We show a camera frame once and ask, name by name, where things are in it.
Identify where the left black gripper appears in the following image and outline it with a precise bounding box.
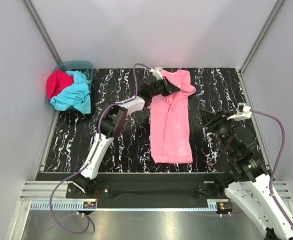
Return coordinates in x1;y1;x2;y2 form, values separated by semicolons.
149;76;179;98

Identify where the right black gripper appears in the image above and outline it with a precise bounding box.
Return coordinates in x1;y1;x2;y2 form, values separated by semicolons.
198;109;236;157

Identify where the pink t shirt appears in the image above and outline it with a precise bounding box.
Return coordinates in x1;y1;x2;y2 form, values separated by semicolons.
150;70;196;164

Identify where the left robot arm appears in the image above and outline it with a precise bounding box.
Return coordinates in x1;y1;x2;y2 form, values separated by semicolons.
73;75;181;198

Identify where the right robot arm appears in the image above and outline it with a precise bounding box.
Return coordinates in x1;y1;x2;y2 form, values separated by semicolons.
201;109;293;240

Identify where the teal plastic basket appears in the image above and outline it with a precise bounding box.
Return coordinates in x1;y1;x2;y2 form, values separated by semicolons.
46;60;94;111

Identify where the cyan t shirt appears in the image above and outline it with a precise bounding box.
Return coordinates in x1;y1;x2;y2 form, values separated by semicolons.
48;70;91;114

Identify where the red t shirt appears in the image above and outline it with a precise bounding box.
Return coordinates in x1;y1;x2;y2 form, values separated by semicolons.
46;69;74;101

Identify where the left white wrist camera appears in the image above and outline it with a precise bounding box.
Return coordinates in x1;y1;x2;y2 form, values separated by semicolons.
150;66;163;80

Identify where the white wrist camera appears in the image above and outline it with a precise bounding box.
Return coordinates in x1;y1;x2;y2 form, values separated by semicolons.
150;66;163;80
227;102;252;122

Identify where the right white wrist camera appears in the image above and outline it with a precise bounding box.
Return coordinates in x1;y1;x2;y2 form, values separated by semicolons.
227;102;252;122

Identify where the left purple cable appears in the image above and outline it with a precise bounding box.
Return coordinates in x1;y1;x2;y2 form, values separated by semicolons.
48;62;157;235

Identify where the purple cable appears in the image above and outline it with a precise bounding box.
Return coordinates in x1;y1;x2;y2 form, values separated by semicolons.
48;62;157;235
196;108;293;240

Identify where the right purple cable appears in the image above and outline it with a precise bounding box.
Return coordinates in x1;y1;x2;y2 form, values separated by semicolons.
196;108;293;240

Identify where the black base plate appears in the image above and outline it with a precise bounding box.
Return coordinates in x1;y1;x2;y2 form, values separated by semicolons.
66;172;229;210

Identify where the right corner aluminium post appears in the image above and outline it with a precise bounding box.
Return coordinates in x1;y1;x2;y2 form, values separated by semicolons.
238;0;287;75

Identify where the corner aluminium post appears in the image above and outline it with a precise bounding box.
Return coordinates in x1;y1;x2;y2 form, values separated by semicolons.
22;0;62;65
238;0;287;75

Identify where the left corner aluminium post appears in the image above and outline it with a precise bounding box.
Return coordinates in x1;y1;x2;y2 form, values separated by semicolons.
22;0;62;65

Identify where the aluminium frame rail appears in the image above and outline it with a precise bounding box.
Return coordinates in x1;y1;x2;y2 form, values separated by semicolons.
20;181;70;201

